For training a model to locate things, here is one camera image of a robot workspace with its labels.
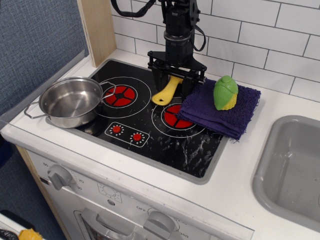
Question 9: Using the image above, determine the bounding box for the wooden side post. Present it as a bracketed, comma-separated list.
[77, 0, 117, 68]

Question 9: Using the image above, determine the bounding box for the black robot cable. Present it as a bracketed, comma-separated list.
[110, 0, 207, 53]

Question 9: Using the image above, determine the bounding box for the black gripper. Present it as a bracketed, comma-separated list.
[147, 34, 207, 100]

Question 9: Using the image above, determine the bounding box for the grey oven knob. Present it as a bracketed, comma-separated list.
[143, 211, 176, 240]

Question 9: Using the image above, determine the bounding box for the purple folded cloth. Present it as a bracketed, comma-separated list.
[177, 79, 261, 141]

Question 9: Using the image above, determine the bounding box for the black toy stove top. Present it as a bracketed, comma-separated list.
[69, 59, 227, 185]

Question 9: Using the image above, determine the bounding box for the grey sink basin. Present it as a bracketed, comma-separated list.
[252, 115, 320, 232]

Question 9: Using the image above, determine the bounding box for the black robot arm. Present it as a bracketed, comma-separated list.
[147, 0, 207, 100]

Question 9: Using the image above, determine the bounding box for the yellow black object on floor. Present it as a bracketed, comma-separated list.
[0, 229, 43, 240]

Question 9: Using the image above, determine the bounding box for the green yellow toy corn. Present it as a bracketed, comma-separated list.
[213, 75, 239, 111]

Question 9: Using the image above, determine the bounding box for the white toy oven front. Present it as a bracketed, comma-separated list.
[28, 152, 254, 240]

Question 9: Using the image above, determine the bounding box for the stainless steel pot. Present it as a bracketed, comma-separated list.
[24, 76, 117, 129]

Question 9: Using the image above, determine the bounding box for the yellow dish brush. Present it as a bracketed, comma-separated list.
[151, 76, 183, 106]

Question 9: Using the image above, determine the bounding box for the grey timer knob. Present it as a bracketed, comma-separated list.
[47, 164, 73, 190]

